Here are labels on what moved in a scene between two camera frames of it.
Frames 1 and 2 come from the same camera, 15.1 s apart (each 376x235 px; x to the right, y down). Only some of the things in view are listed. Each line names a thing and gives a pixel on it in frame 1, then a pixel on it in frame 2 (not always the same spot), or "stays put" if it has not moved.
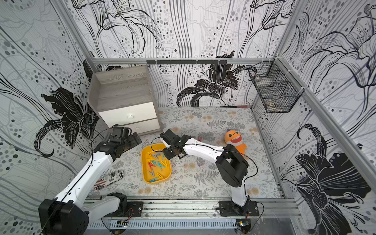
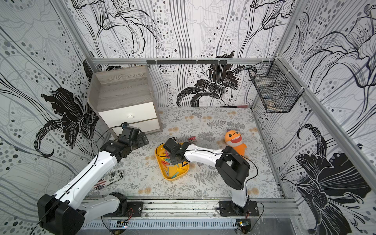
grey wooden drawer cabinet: x=123 y=96 stays put
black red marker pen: x=240 y=106 stays put
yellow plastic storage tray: x=156 y=166 -> x=169 y=171
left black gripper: x=131 y=138 -> x=139 y=138
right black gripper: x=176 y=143 -> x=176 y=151
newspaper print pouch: x=109 y=176 stays put
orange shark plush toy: x=234 y=137 stays put
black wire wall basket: x=277 y=88 stays put
